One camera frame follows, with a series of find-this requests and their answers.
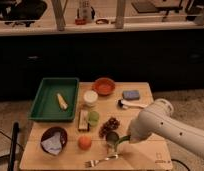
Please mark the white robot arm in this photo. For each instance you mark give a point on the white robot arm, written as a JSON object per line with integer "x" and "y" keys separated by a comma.
{"x": 156, "y": 118}

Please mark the white round cup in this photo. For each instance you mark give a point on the white round cup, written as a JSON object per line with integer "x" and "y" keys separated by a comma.
{"x": 90, "y": 98}

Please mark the light green cup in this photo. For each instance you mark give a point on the light green cup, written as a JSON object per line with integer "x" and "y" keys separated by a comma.
{"x": 93, "y": 118}

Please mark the small metal cup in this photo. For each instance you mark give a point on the small metal cup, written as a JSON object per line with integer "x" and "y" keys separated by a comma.
{"x": 111, "y": 138}

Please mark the orange bowl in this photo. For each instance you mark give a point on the orange bowl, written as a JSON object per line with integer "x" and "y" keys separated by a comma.
{"x": 104, "y": 86}

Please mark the blue sponge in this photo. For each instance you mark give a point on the blue sponge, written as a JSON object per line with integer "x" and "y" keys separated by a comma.
{"x": 131, "y": 95}

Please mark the dark grape bunch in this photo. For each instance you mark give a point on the dark grape bunch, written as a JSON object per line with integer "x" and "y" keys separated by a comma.
{"x": 110, "y": 125}

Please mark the yellow corn piece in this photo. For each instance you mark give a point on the yellow corn piece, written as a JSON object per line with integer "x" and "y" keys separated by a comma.
{"x": 62, "y": 103}

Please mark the wooden block toy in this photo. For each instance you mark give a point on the wooden block toy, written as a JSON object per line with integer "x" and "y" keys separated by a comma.
{"x": 82, "y": 123}

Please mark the green plastic tray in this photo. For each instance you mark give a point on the green plastic tray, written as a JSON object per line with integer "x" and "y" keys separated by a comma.
{"x": 45, "y": 107}

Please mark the orange fruit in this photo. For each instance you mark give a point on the orange fruit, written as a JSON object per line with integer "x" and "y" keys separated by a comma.
{"x": 84, "y": 142}

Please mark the dark brown bowl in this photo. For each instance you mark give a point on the dark brown bowl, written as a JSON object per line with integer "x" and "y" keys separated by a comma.
{"x": 51, "y": 131}

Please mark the grey blue cloth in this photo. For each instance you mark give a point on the grey blue cloth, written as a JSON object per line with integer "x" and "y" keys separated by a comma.
{"x": 52, "y": 145}

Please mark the silver fork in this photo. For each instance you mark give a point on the silver fork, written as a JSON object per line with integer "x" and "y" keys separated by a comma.
{"x": 93, "y": 163}

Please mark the black pole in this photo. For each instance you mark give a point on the black pole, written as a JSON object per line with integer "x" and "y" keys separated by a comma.
{"x": 12, "y": 154}

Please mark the black office chair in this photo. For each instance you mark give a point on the black office chair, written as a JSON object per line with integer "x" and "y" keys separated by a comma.
{"x": 24, "y": 12}

